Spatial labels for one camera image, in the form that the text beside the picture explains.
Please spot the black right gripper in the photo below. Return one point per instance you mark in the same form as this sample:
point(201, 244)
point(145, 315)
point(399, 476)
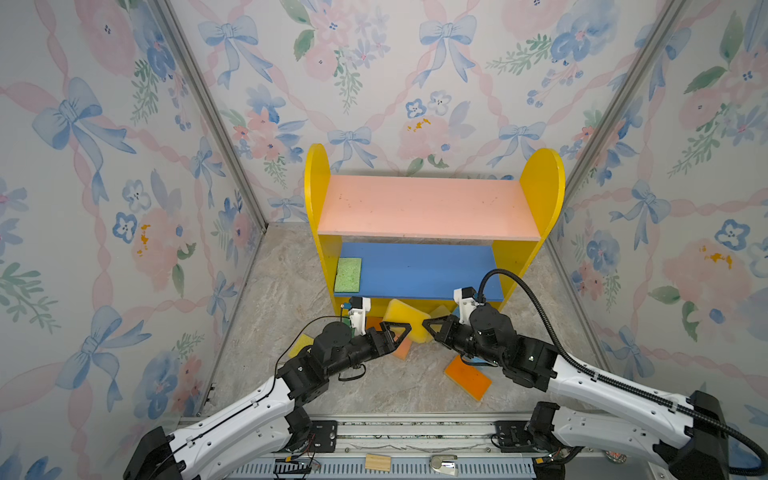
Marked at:
point(446, 336)

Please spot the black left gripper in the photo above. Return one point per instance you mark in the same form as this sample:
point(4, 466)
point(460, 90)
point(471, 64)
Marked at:
point(389, 345)

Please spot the pink salmon sponge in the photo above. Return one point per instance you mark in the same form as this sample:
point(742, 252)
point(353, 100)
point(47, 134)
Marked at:
point(403, 350)

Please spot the bright yellow sponge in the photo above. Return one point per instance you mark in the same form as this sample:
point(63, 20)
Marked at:
point(399, 312)

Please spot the light green sponge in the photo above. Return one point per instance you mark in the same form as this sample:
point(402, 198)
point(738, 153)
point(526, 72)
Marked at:
point(348, 275)

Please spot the pale yellow sponge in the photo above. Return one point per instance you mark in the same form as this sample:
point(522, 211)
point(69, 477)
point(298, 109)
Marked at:
point(440, 311)

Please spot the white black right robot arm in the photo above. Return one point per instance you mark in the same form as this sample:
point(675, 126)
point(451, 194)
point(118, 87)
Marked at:
point(669, 430)

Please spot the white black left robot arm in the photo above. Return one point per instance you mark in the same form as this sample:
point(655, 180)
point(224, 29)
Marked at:
point(270, 419)

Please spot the yellow sponge under left arm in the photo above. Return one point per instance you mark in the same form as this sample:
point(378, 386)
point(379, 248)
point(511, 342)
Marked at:
point(303, 341)

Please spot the yellow pink blue wooden shelf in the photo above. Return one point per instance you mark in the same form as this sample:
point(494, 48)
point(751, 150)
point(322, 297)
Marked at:
point(421, 240)

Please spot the orange sponge left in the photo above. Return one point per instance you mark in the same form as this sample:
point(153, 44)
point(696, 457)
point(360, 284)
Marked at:
point(374, 322)

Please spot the orange sponge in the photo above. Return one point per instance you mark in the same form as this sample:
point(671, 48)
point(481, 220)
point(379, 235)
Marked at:
point(374, 322)
point(468, 378)

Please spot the orange sponge right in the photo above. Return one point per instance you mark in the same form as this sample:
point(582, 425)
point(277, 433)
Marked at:
point(468, 378)

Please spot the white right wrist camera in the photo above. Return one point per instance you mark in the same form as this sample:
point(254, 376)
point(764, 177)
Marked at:
point(466, 303)

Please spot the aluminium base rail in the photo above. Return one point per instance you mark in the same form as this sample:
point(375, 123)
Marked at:
point(488, 446)

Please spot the aluminium corner post left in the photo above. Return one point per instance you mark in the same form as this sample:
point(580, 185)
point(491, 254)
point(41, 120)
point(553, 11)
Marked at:
point(170, 26)

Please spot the aluminium corner post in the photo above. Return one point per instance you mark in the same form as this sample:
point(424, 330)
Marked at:
point(639, 70)
point(170, 26)

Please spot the aluminium corner post right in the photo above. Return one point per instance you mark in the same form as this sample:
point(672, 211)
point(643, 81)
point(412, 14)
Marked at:
point(639, 70)

